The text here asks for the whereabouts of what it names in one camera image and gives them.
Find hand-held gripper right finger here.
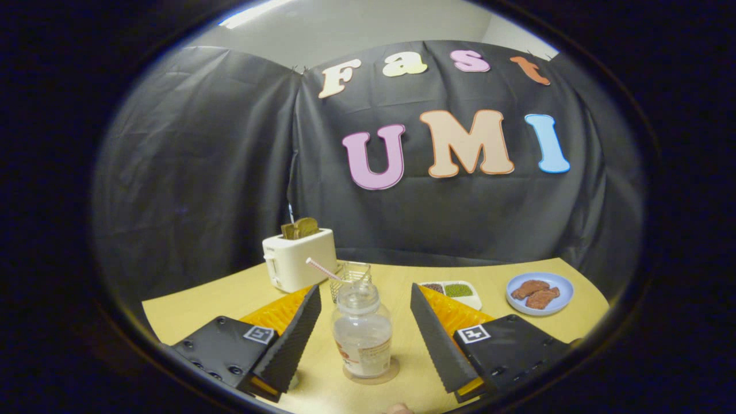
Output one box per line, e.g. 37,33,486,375
410,282,570,403

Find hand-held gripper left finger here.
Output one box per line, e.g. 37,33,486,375
172,283,323,403

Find round wooden coaster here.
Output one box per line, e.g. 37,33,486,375
343,356,400,385

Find clear plastic juice bottle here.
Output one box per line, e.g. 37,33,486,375
332,282,393,379

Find white divided condiment dish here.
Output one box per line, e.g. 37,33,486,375
419,280,483,311

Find striped pink straw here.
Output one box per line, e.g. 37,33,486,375
305,257,346,282

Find white toaster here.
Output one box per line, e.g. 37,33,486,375
262,228,339,294

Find wooden table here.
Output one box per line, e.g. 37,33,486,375
142,258,610,414

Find brown meat piece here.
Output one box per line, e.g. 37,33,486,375
526,287,561,310
511,280,551,300

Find brown toast slices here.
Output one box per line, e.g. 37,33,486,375
281,217,320,240

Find blue plate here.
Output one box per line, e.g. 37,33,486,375
506,272,574,316

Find black backdrop cloth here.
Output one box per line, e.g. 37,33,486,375
92,39,645,300

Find wire basket holder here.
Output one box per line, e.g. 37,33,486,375
329,261,373,304

